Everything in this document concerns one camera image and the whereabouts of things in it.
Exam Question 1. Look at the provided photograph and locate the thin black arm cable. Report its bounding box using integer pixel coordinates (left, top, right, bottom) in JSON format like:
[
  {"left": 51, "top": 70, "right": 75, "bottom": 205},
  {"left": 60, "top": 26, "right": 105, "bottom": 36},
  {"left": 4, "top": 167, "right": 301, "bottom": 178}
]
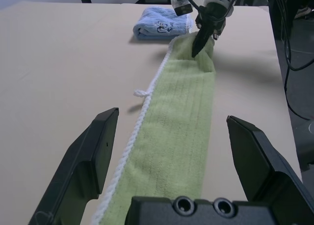
[{"left": 274, "top": 0, "right": 314, "bottom": 122}]

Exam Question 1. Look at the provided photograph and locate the folded light blue towel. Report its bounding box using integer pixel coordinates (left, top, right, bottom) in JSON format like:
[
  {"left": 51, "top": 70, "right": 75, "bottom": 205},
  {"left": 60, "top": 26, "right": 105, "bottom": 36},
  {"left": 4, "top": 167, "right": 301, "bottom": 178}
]
[{"left": 133, "top": 6, "right": 193, "bottom": 42}]

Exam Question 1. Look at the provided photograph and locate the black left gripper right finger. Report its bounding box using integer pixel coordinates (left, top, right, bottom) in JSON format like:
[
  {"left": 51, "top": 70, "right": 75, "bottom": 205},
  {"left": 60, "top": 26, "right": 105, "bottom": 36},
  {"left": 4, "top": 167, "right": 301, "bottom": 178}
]
[{"left": 226, "top": 115, "right": 314, "bottom": 225}]

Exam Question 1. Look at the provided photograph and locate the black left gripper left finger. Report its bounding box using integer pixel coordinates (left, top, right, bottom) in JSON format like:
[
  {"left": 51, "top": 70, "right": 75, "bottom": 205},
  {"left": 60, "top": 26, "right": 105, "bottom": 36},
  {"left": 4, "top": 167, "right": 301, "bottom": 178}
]
[{"left": 28, "top": 107, "right": 120, "bottom": 225}]

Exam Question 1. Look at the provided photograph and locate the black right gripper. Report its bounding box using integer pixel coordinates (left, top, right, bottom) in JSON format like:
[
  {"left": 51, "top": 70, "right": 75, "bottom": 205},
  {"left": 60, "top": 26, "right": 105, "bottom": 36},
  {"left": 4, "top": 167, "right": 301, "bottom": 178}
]
[{"left": 191, "top": 0, "right": 228, "bottom": 58}]

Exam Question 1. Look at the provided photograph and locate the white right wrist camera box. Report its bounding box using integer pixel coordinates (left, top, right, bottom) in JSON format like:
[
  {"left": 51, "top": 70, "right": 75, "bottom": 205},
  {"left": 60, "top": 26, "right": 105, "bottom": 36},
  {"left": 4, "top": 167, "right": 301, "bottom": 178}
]
[{"left": 170, "top": 0, "right": 234, "bottom": 18}]

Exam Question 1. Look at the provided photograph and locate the green towel with white trim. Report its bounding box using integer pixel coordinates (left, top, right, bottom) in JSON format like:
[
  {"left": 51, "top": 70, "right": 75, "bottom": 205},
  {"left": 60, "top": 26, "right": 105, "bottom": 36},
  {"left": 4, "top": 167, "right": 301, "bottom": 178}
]
[{"left": 92, "top": 32, "right": 217, "bottom": 225}]

